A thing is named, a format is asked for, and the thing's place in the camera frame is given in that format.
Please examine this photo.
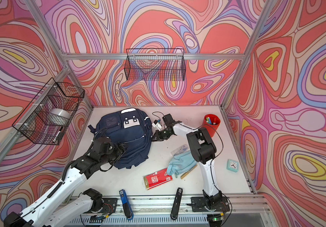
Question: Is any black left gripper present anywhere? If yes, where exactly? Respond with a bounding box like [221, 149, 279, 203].
[99, 141, 130, 166]

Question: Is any navy blue backpack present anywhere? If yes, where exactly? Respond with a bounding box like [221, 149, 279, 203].
[88, 108, 153, 169]

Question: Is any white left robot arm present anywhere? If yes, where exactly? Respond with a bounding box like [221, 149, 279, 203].
[3, 137, 128, 227]

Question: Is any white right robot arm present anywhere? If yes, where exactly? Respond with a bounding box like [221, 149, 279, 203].
[152, 114, 223, 206]

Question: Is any light blue pencil case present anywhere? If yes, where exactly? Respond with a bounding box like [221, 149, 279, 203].
[166, 151, 197, 176]

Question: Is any wooden pencil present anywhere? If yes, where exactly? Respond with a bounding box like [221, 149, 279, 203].
[180, 165, 197, 179]

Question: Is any clear plastic pen box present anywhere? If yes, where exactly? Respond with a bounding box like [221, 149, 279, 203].
[171, 144, 189, 156]

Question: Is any red packet with white label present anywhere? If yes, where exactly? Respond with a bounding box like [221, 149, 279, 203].
[143, 168, 173, 190]

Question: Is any black marker in left basket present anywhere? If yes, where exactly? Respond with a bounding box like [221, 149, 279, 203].
[53, 126, 64, 143]

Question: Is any red pen cup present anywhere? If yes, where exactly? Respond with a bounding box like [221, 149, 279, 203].
[202, 114, 221, 138]

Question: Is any silver tape roll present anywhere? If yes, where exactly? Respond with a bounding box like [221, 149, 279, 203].
[47, 108, 71, 126]

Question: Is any blue stapler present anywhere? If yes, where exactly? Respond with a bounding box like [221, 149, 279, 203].
[119, 189, 134, 220]

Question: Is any mint green small clock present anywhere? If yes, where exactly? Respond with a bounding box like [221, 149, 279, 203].
[226, 159, 240, 173]

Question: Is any black stapler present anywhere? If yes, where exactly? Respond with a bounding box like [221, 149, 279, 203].
[170, 188, 183, 220]

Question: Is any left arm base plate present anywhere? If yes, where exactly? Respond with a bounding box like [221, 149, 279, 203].
[84, 197, 118, 215]

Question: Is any black wire basket on left wall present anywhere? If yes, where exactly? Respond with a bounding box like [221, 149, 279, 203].
[12, 78, 85, 146]

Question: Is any black wire basket on wall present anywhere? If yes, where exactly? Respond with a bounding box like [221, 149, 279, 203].
[124, 48, 186, 81]
[12, 78, 85, 146]

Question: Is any black wire basket on rear wall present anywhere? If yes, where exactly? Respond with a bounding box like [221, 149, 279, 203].
[124, 48, 186, 81]

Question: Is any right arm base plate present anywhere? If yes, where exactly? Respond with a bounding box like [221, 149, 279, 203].
[187, 197, 231, 213]

